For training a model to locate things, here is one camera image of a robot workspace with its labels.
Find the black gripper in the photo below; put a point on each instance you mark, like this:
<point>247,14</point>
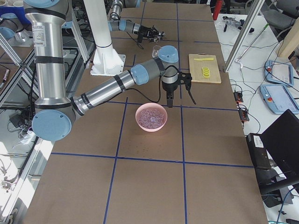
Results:
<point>146,31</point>
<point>168,87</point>

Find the steel cocktail jigger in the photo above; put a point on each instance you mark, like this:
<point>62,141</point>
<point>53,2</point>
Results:
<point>157,37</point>

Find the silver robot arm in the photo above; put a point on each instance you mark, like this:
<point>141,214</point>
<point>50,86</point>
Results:
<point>116,23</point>
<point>55,112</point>

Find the clear wine glass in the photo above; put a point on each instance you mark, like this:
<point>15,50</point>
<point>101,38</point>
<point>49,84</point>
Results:
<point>155,51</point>

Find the pile of ice cubes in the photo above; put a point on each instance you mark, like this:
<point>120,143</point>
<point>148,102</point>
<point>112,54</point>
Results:
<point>151,118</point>

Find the pink bowl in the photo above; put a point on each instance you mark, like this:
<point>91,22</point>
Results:
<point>151,105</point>

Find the bamboo cutting board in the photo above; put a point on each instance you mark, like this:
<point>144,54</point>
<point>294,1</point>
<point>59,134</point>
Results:
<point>196,72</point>

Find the yellow plastic knife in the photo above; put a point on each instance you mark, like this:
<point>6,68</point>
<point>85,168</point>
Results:
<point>204,59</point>

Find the black box device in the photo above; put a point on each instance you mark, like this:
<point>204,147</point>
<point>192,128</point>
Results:
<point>258,152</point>

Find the lower teach pendant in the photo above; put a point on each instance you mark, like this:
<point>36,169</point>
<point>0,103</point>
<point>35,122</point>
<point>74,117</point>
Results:
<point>278,98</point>

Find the teach pendant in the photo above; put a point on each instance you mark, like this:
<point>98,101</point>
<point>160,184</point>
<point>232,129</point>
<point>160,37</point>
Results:
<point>279,73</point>
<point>278,98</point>

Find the upper teach pendant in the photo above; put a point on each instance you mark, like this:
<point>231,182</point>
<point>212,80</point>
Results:
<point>279,73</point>

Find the black laptop computer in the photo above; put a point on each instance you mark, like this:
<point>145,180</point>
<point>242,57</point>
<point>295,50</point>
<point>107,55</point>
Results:
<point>281,139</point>

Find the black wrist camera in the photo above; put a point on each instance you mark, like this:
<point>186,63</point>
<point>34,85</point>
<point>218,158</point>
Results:
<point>186,79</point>

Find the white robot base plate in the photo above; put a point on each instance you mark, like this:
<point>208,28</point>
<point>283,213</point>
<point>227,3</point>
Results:
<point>109,67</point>

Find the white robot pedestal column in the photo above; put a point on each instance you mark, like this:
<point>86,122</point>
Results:
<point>97,17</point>

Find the aluminium frame post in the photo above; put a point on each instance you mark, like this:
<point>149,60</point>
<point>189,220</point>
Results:
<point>257,4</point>

